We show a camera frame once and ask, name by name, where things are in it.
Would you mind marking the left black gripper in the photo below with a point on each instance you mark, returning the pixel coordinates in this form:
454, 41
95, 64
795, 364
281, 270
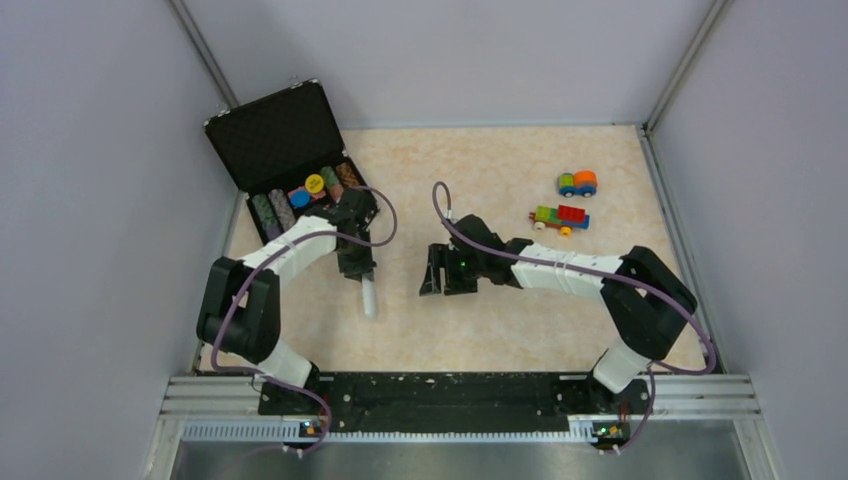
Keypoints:
355, 269

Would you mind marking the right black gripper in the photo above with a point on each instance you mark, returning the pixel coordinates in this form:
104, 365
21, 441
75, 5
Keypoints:
442, 256

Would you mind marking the white remote control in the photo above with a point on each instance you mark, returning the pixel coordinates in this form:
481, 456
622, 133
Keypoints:
369, 298

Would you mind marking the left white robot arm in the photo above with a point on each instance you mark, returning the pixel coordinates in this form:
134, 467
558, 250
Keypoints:
240, 312

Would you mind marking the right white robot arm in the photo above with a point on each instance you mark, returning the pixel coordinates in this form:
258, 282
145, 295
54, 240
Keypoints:
647, 303

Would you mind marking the green pink chip stack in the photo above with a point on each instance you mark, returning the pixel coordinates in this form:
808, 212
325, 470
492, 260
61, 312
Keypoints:
333, 184

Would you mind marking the blue poker chip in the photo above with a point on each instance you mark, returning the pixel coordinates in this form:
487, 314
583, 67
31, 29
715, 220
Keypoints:
299, 198

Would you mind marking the purple grey chip stack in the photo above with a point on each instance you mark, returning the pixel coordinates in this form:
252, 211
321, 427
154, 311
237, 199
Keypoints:
282, 209

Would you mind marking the yellow poker chip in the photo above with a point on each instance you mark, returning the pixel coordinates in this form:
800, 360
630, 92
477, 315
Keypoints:
314, 184

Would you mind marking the brown poker chip stack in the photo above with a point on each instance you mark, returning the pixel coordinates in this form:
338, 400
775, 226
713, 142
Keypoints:
347, 175

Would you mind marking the green poker chip stack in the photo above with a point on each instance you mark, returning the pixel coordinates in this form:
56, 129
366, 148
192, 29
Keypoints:
267, 216

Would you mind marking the black poker chip case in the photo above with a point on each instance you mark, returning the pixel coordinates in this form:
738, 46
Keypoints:
277, 141

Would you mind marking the lego brick truck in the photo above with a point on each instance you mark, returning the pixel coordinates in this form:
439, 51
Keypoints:
563, 218

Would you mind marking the orange blue toy car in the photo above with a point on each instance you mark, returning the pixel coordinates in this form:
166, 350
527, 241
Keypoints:
581, 183

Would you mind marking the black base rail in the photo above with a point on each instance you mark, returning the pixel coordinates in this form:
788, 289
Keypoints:
456, 403

